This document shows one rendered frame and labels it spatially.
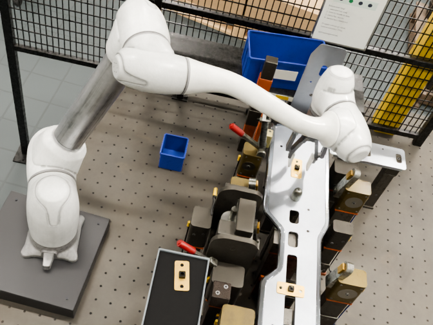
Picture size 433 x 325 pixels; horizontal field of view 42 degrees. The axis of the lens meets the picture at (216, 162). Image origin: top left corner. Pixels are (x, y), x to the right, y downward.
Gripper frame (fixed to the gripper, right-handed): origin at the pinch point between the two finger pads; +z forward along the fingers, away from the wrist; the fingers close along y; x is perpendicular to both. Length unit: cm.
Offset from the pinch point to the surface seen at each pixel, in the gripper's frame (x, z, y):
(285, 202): -15.3, 4.7, -3.3
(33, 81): 109, 105, -138
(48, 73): 119, 105, -132
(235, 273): -49, -3, -18
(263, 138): -1.8, -8.5, -15.1
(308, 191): -8.9, 4.7, 4.7
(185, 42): 50, 2, -48
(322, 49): 26.6, -27.2, -1.5
